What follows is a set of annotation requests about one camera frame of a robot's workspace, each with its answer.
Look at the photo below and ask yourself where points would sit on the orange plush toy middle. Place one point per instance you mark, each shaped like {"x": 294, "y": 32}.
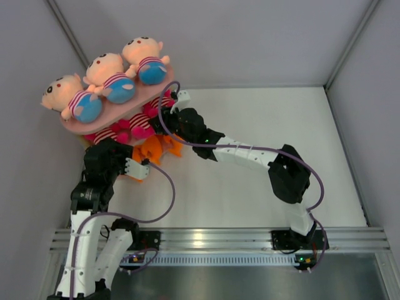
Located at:
{"x": 150, "y": 149}

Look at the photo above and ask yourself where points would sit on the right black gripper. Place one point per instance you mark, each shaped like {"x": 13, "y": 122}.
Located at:
{"x": 167, "y": 117}

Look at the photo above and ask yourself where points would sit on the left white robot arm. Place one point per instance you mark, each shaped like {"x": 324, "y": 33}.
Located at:
{"x": 88, "y": 272}

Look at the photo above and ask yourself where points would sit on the white pink plush face down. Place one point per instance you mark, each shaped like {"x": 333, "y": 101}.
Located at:
{"x": 151, "y": 108}

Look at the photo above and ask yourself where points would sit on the orange plush toy left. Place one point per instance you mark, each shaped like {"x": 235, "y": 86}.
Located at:
{"x": 134, "y": 179}

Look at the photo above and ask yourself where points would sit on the pink two-tier wooden shelf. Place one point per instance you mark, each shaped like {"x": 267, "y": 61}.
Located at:
{"x": 112, "y": 113}

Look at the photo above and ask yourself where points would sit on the boy plush black hair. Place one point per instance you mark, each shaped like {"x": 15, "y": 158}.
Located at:
{"x": 67, "y": 96}

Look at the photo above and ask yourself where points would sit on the orange plush toy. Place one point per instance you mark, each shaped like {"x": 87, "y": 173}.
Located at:
{"x": 134, "y": 179}
{"x": 173, "y": 145}
{"x": 150, "y": 149}

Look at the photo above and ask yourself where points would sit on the white slotted cable duct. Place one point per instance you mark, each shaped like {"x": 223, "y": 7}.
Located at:
{"x": 217, "y": 259}

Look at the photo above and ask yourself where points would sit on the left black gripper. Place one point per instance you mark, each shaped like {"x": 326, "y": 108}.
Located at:
{"x": 121, "y": 152}

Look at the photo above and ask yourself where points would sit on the orange plush toy right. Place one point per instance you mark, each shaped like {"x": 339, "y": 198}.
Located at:
{"x": 173, "y": 145}

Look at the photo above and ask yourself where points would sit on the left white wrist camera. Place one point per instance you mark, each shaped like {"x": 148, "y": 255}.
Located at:
{"x": 136, "y": 169}

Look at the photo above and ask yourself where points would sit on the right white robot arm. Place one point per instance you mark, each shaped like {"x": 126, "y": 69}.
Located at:
{"x": 288, "y": 175}

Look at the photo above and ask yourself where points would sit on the boy plush red dot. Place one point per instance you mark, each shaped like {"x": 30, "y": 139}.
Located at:
{"x": 144, "y": 57}

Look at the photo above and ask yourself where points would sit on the white pink plush yellow glasses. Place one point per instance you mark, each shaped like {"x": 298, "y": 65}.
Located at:
{"x": 117, "y": 132}

